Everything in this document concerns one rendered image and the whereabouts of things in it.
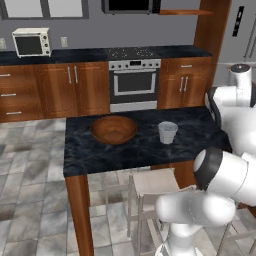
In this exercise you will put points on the white wooden stool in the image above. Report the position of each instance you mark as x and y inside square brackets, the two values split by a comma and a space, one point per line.
[106, 193]
[233, 237]
[156, 182]

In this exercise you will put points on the tall brown wooden panel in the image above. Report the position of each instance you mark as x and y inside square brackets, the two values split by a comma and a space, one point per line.
[213, 30]

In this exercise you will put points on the white toaster oven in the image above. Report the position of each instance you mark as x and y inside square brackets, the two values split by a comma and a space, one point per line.
[30, 42]

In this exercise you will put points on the brown wooden cupboard run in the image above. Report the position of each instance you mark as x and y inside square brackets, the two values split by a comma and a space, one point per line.
[53, 90]
[185, 83]

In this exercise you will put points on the brown wooden wall shelf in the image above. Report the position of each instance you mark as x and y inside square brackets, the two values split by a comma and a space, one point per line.
[185, 12]

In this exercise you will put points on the black microwave oven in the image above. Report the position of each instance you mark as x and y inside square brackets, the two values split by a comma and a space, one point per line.
[130, 6]

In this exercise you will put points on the dark marble wooden island table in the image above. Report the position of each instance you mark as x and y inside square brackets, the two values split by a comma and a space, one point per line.
[140, 151]

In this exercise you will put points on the white wall outlet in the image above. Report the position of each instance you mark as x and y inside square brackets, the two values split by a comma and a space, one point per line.
[2, 43]
[64, 41]

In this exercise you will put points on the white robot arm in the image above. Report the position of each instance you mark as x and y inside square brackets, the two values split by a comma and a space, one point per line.
[233, 180]

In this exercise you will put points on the stainless steel oven with hob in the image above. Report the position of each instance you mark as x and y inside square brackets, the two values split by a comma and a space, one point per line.
[134, 81]

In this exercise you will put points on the grey framed window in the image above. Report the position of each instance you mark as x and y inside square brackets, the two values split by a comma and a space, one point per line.
[43, 8]

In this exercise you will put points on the brown wooden bowl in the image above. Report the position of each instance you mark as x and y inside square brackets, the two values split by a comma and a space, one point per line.
[113, 130]

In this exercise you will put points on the clear glass of water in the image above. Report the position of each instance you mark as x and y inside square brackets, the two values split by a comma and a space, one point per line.
[167, 132]

